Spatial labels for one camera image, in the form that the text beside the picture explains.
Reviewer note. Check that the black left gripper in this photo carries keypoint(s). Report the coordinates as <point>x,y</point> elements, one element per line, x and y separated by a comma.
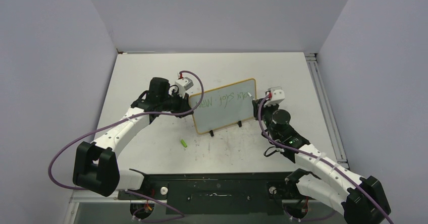
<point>184,106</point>

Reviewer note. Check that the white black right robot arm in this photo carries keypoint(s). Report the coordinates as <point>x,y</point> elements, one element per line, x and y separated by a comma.
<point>356,198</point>

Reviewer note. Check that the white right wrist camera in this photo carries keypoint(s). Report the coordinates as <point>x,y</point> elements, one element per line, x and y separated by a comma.
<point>276,96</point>

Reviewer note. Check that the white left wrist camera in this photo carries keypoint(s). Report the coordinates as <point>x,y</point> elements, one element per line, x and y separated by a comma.
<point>184,84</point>

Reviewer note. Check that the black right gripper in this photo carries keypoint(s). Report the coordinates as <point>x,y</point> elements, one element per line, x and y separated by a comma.
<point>264,100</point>

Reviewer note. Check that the aluminium rail frame right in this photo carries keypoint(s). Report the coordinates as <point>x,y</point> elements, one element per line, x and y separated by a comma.
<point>328,114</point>

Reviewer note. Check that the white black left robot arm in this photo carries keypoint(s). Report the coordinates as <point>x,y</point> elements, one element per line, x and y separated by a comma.
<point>96,168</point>

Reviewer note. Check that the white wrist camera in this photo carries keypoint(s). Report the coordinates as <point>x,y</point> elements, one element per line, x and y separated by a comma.
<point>276,96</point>
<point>184,84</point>

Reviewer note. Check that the yellow framed whiteboard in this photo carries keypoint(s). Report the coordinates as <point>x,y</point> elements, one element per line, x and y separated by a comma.
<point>223,106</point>

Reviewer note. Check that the green marker cap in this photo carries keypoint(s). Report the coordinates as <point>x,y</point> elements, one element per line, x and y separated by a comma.
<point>184,144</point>

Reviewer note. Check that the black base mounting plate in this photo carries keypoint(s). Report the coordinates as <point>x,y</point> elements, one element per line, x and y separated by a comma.
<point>233,193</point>

